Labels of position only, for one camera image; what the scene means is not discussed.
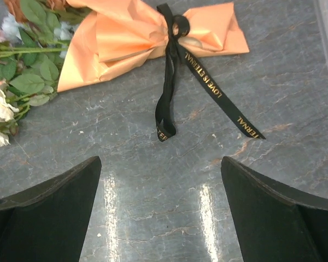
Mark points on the black printed ribbon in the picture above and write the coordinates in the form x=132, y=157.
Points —
x=178, y=27

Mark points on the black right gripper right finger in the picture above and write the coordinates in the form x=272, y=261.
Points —
x=273, y=221

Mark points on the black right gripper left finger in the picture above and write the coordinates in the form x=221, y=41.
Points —
x=49, y=221

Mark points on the orange wrapping paper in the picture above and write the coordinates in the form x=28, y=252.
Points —
x=118, y=36

